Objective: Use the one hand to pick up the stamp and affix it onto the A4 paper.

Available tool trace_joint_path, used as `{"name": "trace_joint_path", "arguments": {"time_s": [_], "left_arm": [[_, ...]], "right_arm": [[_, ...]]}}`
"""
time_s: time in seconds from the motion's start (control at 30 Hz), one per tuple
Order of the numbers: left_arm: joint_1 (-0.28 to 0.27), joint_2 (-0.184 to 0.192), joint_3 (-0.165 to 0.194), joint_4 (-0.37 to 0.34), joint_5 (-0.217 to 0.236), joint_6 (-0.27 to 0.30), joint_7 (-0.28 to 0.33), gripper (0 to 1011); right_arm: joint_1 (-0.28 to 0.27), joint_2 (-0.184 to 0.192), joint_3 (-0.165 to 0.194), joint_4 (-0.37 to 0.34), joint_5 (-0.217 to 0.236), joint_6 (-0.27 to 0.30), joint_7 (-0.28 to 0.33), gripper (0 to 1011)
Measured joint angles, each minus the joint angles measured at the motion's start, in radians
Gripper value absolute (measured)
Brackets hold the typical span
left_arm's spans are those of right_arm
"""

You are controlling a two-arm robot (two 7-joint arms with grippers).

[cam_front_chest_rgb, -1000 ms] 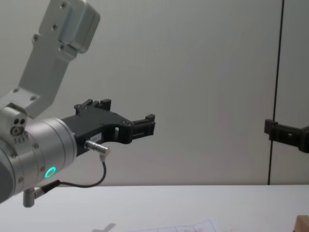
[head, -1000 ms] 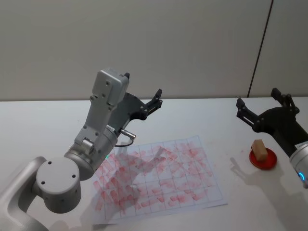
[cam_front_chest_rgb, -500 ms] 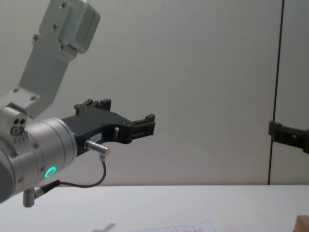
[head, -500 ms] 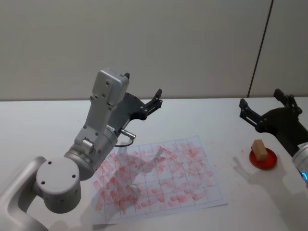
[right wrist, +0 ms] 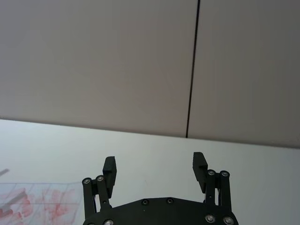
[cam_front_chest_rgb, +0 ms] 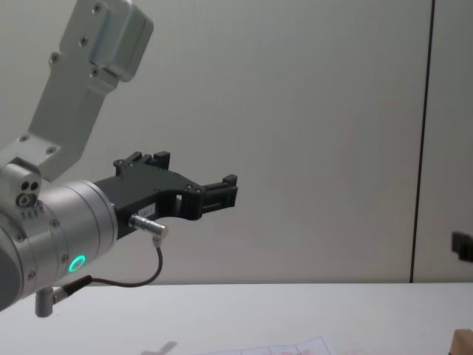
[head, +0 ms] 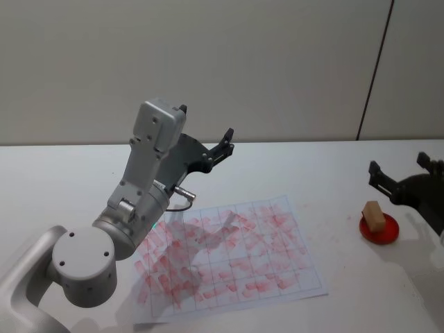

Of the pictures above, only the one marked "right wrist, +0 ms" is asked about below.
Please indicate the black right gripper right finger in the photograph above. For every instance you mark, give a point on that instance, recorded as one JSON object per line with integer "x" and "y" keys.
{"x": 199, "y": 171}

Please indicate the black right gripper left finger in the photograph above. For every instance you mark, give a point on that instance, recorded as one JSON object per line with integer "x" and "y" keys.
{"x": 110, "y": 173}

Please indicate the white table cloth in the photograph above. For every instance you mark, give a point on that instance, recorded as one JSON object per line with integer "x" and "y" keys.
{"x": 152, "y": 168}

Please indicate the plain pale wall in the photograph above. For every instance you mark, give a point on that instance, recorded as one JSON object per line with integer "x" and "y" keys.
{"x": 105, "y": 58}

